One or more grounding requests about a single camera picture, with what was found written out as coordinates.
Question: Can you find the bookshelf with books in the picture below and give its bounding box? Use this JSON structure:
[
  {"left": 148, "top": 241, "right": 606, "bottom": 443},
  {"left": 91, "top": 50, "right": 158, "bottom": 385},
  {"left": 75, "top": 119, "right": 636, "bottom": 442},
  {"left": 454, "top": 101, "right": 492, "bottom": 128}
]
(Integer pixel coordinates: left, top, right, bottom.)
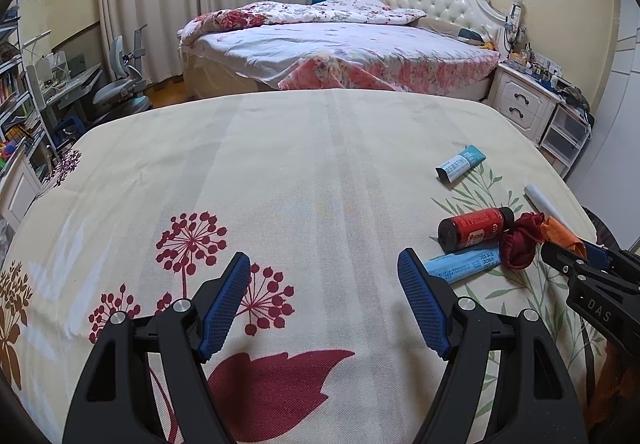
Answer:
[{"left": 0, "top": 0, "right": 46, "bottom": 165}]

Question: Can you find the white sliding wardrobe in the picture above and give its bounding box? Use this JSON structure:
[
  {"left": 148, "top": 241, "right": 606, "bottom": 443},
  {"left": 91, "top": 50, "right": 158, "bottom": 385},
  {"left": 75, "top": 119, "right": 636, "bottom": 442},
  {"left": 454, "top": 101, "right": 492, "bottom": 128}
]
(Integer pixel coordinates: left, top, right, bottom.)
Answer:
[{"left": 565, "top": 0, "right": 640, "bottom": 245}]

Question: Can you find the floral bed sheet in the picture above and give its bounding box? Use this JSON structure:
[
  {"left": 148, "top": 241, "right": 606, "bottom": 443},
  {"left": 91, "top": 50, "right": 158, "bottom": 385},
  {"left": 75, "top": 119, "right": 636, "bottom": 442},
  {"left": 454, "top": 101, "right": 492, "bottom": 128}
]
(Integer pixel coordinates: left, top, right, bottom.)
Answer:
[{"left": 180, "top": 21, "right": 501, "bottom": 92}]

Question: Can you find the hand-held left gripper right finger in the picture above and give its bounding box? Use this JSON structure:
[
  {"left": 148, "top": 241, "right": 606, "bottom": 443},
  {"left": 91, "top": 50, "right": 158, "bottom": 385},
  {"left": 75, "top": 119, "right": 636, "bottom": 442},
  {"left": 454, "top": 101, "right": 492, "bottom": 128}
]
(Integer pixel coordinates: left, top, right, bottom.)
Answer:
[{"left": 396, "top": 248, "right": 588, "bottom": 444}]

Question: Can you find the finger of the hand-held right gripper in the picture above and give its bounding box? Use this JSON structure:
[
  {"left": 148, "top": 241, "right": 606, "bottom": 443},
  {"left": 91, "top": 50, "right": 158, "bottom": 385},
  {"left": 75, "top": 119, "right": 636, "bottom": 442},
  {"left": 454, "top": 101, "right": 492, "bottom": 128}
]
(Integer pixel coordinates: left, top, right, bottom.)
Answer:
[
  {"left": 541, "top": 241, "right": 588, "bottom": 278},
  {"left": 584, "top": 244, "right": 618, "bottom": 270}
]

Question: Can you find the grey desk chair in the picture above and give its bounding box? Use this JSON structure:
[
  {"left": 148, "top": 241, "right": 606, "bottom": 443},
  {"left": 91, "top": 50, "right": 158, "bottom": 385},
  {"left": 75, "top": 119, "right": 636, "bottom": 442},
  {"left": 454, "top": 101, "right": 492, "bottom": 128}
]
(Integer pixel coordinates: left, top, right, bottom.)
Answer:
[{"left": 92, "top": 24, "right": 151, "bottom": 117}]

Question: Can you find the plain orange plastic bag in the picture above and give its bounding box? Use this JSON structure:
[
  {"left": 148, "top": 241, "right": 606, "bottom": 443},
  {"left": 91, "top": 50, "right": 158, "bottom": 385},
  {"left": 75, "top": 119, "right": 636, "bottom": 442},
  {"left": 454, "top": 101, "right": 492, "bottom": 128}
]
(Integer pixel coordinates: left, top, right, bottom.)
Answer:
[{"left": 541, "top": 216, "right": 586, "bottom": 255}]

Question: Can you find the cream floral tablecloth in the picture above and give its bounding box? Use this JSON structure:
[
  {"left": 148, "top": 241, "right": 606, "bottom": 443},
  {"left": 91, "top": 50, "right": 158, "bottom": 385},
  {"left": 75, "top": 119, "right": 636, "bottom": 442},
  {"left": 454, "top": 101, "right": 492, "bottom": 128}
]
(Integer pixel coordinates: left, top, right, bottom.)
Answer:
[{"left": 0, "top": 88, "right": 608, "bottom": 444}]

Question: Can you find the teal and white tube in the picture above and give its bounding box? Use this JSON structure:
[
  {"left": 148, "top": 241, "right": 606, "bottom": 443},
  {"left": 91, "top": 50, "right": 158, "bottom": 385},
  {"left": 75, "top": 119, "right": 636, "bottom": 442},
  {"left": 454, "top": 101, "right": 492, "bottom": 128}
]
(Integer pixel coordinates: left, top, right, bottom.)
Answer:
[{"left": 434, "top": 145, "right": 487, "bottom": 186}]

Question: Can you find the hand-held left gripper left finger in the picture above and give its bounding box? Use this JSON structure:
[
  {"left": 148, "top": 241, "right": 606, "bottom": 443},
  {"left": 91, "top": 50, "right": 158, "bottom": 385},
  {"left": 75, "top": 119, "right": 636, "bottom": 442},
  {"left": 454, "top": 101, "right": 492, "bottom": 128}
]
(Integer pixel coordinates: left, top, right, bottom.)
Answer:
[{"left": 62, "top": 251, "right": 252, "bottom": 444}]

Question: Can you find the group of small bottles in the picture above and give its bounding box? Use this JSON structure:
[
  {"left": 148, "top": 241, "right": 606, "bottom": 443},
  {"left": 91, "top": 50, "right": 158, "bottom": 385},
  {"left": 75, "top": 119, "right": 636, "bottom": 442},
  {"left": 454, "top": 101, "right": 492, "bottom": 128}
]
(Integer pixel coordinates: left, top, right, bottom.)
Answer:
[{"left": 502, "top": 19, "right": 591, "bottom": 100}]

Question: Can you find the clear plastic drawer unit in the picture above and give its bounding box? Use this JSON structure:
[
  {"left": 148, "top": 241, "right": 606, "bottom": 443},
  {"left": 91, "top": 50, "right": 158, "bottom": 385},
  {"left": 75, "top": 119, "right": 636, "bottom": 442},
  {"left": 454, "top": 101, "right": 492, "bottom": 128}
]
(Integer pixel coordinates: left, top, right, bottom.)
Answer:
[{"left": 537, "top": 101, "right": 596, "bottom": 177}]

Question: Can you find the dark red bag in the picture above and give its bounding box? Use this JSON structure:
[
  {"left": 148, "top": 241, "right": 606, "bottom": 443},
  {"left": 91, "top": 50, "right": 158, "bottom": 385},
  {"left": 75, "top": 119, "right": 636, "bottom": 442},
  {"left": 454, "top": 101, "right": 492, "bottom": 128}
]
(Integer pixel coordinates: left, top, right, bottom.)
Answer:
[{"left": 500, "top": 212, "right": 547, "bottom": 271}]

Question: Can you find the person's right forearm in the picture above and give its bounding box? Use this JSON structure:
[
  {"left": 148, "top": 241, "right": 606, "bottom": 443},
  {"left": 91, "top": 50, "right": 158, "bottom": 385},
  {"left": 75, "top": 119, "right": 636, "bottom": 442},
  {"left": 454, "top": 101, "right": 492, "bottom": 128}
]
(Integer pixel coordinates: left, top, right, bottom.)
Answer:
[{"left": 582, "top": 341, "right": 640, "bottom": 440}]

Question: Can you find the pillow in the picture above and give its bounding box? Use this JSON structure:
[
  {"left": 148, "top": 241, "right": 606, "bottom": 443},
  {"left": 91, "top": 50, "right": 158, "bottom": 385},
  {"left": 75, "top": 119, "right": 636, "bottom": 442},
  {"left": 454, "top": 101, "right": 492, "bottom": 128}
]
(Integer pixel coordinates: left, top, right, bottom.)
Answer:
[{"left": 415, "top": 19, "right": 493, "bottom": 45}]

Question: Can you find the white nightstand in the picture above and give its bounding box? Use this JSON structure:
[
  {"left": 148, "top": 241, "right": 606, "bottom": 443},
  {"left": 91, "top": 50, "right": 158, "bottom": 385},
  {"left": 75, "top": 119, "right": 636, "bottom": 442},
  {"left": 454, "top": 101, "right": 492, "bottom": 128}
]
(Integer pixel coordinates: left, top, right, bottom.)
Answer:
[{"left": 487, "top": 61, "right": 561, "bottom": 145}]

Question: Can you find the dark bottle red label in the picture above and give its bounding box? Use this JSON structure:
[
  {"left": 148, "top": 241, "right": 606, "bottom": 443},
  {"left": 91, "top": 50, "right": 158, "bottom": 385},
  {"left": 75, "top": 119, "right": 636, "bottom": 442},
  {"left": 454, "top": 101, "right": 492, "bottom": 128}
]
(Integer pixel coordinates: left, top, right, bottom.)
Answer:
[{"left": 437, "top": 206, "right": 516, "bottom": 253}]

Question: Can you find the white low cabinet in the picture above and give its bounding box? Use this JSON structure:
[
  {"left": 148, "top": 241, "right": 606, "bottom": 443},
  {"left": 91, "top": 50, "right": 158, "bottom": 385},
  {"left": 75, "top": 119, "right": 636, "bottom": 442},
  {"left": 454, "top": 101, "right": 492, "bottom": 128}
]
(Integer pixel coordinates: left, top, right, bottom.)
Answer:
[{"left": 0, "top": 144, "right": 53, "bottom": 230}]

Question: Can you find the floral quilt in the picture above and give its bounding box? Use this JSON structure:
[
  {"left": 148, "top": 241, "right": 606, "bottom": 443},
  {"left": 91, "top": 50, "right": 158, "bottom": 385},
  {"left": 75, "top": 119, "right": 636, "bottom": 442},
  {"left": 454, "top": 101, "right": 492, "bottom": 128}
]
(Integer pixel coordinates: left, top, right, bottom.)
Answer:
[{"left": 179, "top": 0, "right": 428, "bottom": 45}]

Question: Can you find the blue tube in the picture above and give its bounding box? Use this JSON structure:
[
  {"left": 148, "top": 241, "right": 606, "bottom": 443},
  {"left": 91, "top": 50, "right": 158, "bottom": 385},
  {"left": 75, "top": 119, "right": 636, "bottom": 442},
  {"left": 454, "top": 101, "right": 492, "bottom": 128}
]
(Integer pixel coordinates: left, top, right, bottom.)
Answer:
[{"left": 424, "top": 246, "right": 502, "bottom": 286}]

